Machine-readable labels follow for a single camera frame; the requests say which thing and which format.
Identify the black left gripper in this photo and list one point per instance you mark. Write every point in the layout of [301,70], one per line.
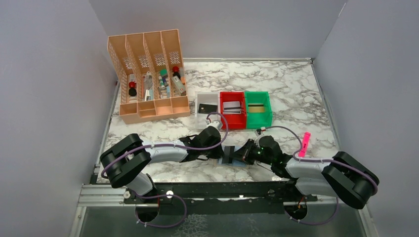
[221,154]

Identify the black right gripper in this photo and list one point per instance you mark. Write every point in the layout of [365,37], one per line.
[242,155]

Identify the black chip card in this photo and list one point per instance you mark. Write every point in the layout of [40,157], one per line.
[207,108]

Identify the white credit card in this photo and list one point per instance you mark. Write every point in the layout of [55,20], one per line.
[232,107]

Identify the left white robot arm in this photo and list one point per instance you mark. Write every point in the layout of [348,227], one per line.
[124,162]

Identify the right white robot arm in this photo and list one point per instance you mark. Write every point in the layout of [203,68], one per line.
[342,177]

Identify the gold striped card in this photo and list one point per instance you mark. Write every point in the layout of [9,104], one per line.
[256,108]

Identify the red plastic bin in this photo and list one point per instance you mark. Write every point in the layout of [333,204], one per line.
[234,121]

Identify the white plastic bin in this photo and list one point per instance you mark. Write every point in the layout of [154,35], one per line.
[205,98]

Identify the pink marker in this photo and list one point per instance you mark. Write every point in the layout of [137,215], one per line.
[305,143]

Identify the green plastic bin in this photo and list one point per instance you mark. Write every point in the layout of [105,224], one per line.
[258,120]

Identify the grey staples box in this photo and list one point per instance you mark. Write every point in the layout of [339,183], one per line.
[180,87]

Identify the green white glue stick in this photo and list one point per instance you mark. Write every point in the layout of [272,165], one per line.
[162,85]

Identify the light blue stapler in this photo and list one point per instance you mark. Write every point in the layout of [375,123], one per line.
[149,95]

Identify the red black stamp right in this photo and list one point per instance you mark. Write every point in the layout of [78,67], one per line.
[176,72]

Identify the red black stamp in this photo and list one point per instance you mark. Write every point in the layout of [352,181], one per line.
[132,89]
[176,72]

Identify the green eraser block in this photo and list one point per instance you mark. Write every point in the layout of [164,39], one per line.
[163,73]

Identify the red black stamp left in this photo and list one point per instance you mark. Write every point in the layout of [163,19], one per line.
[132,89]

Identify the peach plastic desk organizer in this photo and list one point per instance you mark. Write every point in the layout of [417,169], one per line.
[140,57]

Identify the black mounting rail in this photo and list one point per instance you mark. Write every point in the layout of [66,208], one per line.
[221,198]

